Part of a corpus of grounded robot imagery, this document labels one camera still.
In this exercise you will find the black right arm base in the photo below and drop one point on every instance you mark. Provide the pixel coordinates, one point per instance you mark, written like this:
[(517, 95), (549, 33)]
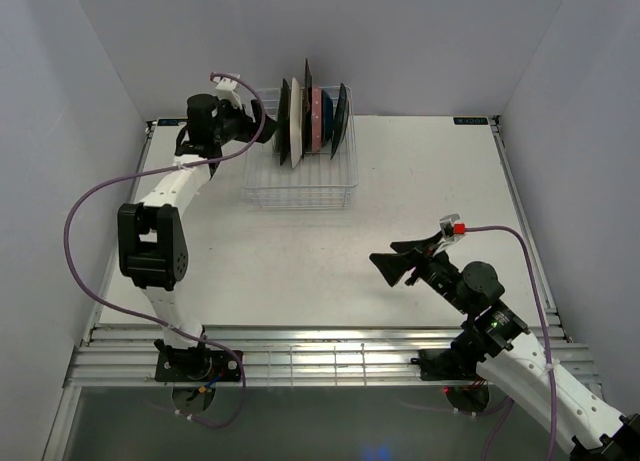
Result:
[(446, 364)]

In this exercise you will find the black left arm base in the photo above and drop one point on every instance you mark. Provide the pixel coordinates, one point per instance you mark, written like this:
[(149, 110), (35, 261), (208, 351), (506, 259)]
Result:
[(197, 365)]

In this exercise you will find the aluminium rail frame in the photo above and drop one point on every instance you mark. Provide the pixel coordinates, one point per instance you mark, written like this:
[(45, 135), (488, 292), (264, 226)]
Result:
[(124, 355)]

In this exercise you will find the mint green round plate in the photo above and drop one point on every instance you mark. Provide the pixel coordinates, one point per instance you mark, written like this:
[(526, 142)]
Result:
[(277, 138)]

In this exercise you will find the pink polka dot plate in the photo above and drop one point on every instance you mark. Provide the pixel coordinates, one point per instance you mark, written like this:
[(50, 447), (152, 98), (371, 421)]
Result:
[(316, 119)]

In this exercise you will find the black floral square plate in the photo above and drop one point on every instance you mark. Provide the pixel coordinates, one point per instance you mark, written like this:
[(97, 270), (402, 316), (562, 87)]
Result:
[(285, 148)]

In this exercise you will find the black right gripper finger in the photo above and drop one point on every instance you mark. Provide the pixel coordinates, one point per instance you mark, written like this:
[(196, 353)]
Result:
[(427, 246), (393, 266)]

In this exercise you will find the cream floral square plate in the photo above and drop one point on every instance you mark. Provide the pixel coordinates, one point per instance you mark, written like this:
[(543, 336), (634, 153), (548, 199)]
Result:
[(307, 110)]

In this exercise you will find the white wire dish rack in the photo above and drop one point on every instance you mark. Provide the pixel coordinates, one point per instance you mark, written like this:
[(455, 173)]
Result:
[(322, 180)]

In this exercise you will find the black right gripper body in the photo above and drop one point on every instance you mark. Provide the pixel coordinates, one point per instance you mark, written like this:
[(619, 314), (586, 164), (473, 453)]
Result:
[(438, 274)]

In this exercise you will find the white rectangular plate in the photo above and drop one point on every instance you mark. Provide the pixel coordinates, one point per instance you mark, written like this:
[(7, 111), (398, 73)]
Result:
[(295, 125)]

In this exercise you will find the teal leaf-shaped plate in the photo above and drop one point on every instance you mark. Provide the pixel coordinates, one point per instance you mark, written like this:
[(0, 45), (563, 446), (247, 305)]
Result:
[(340, 122)]

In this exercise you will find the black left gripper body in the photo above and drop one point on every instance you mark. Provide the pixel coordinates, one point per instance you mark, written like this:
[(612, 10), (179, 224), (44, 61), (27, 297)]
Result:
[(233, 123)]

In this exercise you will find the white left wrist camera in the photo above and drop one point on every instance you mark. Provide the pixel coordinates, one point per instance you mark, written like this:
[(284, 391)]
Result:
[(226, 88)]

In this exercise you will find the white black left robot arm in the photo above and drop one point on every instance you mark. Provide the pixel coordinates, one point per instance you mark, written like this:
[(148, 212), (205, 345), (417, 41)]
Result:
[(152, 246)]

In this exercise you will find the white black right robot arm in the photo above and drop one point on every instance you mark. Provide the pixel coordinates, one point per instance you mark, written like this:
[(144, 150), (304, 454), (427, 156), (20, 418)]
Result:
[(497, 345)]

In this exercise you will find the dark blue leaf plate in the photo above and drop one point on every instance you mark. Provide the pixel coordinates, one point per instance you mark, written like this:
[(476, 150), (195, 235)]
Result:
[(327, 117)]

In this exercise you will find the black logo label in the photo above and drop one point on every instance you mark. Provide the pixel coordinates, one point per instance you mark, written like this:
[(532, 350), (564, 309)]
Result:
[(169, 122), (470, 121)]

